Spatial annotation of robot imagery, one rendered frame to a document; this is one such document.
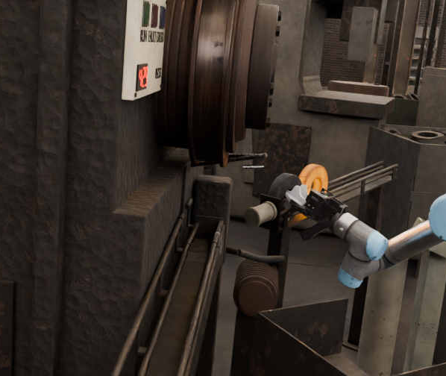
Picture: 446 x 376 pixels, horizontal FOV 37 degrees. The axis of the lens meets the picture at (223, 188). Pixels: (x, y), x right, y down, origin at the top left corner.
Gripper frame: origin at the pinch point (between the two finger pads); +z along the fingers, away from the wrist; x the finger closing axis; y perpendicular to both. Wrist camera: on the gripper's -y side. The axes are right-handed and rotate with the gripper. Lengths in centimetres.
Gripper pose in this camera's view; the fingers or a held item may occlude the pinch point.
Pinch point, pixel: (286, 194)
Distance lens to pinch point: 209.2
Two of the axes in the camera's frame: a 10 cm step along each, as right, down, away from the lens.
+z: -7.0, -5.0, 5.1
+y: 3.2, -8.6, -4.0
